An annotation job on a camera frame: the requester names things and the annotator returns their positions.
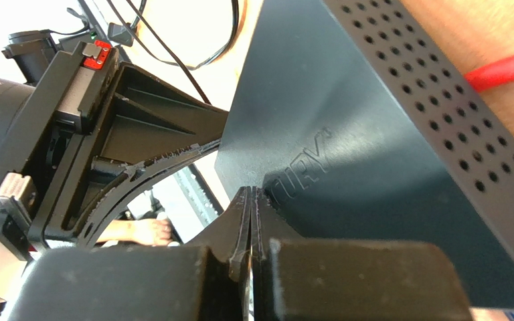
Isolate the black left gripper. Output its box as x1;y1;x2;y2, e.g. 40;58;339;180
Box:
0;40;228;261

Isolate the black Mercury network switch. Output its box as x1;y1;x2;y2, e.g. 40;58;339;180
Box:
216;1;514;308

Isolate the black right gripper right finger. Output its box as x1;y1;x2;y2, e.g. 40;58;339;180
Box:
251;187;473;320

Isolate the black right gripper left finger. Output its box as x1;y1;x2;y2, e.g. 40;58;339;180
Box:
3;187;253;320

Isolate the red ethernet cable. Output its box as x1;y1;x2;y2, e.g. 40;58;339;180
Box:
464;46;514;94

